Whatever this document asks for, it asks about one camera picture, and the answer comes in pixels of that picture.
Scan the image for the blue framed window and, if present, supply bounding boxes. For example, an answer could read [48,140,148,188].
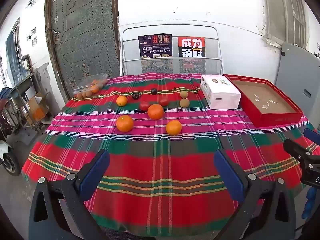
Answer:
[5,17,24,80]

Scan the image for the white metal mesh rack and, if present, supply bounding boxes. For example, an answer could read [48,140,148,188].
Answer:
[120,26,224,77]

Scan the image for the white tissue pack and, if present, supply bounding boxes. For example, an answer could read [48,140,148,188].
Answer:
[200,74,242,110]

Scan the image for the dark blue cookbook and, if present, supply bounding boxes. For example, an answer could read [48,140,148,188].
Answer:
[138,34,173,74]

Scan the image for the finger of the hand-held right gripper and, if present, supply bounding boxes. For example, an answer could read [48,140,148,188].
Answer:
[303,127,320,145]
[283,139,320,172]

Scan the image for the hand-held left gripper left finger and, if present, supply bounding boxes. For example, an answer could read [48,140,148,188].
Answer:
[29,149,110,240]

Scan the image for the clear plastic clamshell box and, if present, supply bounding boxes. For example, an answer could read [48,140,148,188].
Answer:
[72,73,108,99]

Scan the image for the barred window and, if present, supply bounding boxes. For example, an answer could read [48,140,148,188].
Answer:
[261,0,307,48]

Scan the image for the red and black book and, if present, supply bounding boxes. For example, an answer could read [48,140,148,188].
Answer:
[178,37,206,73]

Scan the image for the green studded metal door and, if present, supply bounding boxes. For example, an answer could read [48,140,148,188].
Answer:
[45,0,120,97]

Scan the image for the brown cardboard carton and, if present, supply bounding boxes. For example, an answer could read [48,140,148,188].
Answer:
[26,92,50,123]

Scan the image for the red cardboard box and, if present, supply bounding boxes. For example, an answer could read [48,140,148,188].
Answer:
[223,74,304,128]

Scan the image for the plaid tablecloth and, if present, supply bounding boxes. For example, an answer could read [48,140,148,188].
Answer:
[21,72,315,237]

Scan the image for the pile of small brown fruits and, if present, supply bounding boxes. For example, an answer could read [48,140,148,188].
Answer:
[76,79,106,99]

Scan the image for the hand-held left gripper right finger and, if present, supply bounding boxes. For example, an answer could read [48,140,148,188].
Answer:
[214,149,297,240]

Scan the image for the person's right hand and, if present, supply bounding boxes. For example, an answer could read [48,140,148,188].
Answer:
[301,187,320,219]

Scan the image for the metal workbench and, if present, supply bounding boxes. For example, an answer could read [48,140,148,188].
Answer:
[6,72,50,140]

